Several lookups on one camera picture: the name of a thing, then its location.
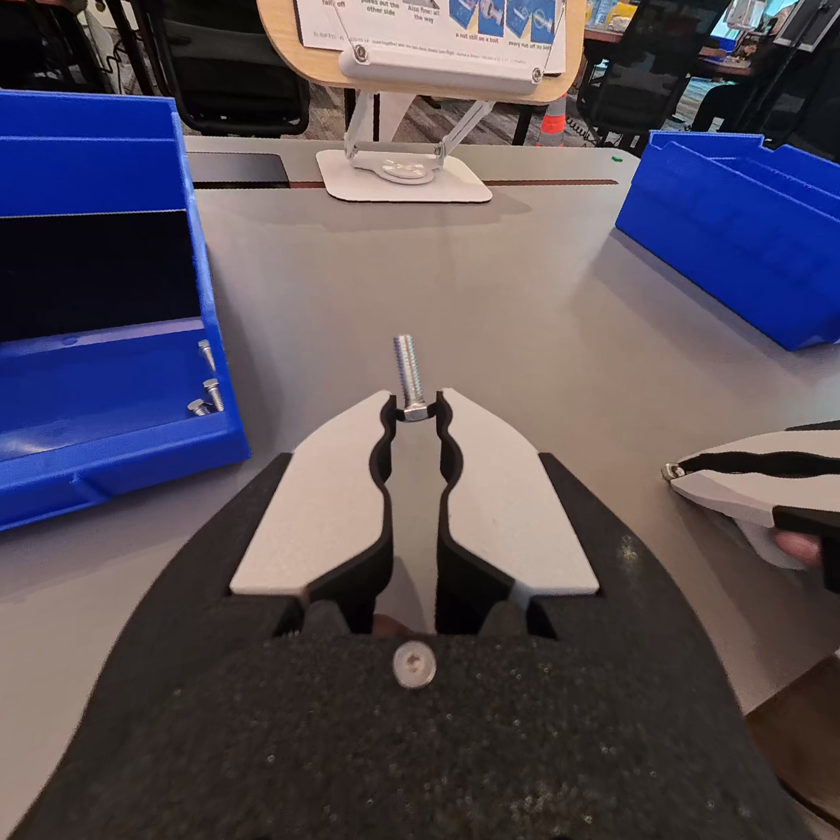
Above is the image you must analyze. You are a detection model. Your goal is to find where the dark flat tablet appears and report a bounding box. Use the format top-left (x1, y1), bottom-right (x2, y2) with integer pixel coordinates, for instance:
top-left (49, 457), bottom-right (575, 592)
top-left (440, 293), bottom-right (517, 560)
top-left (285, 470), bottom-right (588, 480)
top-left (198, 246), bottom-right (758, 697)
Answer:
top-left (184, 151), bottom-right (292, 190)

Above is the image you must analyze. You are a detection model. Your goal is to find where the white document stand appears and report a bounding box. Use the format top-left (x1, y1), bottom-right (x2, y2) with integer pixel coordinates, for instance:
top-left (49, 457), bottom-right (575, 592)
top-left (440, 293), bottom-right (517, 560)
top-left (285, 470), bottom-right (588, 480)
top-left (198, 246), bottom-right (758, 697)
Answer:
top-left (315, 90), bottom-right (494, 206)

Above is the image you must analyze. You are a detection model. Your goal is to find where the white instruction board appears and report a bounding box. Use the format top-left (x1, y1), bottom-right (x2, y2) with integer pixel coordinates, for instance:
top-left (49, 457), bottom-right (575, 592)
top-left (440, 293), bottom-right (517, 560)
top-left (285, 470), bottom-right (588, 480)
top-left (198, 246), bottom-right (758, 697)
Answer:
top-left (296, 0), bottom-right (569, 103)

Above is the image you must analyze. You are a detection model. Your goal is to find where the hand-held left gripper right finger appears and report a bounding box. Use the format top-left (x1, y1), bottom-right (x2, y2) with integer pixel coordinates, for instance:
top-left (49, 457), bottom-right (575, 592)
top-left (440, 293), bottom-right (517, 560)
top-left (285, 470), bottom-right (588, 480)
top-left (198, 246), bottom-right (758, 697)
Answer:
top-left (434, 389), bottom-right (601, 624)

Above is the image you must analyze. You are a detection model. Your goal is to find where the person's right hand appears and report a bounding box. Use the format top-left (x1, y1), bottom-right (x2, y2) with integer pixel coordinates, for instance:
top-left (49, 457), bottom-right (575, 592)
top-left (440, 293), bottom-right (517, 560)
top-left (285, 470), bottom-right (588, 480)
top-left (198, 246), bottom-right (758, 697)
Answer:
top-left (772, 529), bottom-right (828, 568)

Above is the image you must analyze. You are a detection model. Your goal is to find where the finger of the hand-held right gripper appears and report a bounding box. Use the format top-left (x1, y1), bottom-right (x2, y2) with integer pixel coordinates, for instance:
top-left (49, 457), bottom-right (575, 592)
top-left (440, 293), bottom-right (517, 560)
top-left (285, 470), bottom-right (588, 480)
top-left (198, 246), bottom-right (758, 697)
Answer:
top-left (670, 465), bottom-right (840, 534)
top-left (663, 426), bottom-right (840, 481)

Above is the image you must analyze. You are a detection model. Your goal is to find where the black office chair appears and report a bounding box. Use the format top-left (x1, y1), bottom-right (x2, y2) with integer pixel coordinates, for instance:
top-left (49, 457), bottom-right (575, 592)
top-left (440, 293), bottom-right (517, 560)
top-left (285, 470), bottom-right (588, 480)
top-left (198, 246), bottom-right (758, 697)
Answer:
top-left (138, 0), bottom-right (313, 139)
top-left (578, 0), bottom-right (731, 153)

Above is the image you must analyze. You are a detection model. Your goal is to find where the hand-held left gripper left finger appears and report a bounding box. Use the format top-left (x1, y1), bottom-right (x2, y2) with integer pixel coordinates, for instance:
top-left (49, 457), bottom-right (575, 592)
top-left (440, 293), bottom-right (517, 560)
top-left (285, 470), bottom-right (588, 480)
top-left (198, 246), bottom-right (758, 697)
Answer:
top-left (230, 390), bottom-right (400, 628)

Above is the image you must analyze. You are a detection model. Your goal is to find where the instruction sheet on stand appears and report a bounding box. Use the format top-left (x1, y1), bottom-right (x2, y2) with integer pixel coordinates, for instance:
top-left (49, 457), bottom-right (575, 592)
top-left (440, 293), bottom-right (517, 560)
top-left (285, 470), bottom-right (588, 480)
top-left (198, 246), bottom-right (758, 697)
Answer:
top-left (256, 0), bottom-right (589, 109)

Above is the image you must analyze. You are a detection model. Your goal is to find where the blue divided storage bin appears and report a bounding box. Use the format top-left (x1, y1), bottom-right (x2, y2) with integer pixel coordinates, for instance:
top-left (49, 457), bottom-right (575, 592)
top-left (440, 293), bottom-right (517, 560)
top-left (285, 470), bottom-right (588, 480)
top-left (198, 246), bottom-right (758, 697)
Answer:
top-left (0, 90), bottom-right (252, 532)

